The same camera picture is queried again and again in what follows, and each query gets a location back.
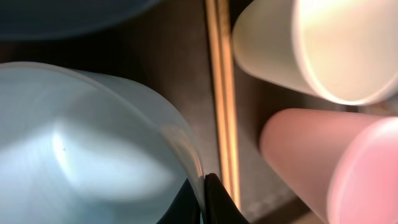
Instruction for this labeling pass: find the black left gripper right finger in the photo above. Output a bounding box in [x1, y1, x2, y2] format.
[204, 173, 249, 224]

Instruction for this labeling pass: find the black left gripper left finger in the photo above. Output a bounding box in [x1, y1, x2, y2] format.
[157, 179, 201, 224]

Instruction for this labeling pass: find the light blue bowl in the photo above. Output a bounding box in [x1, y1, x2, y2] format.
[1, 62, 206, 224]

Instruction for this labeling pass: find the white cup pink inside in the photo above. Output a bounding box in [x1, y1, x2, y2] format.
[259, 109, 397, 223]

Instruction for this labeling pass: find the white cup green inside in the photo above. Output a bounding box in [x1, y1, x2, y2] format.
[233, 0, 397, 105]

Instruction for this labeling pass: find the dark blue plate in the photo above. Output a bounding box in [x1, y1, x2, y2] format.
[1, 0, 160, 40]

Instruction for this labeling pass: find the brown serving tray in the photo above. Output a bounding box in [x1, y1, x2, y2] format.
[1, 1, 339, 223]

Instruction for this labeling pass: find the wooden chopstick right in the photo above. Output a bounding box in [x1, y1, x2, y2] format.
[216, 0, 241, 209]

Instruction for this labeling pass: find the wooden chopstick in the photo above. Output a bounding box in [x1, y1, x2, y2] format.
[205, 0, 233, 195]
[216, 0, 241, 209]

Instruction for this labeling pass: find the wooden chopstick left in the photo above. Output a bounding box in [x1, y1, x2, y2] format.
[205, 0, 233, 195]

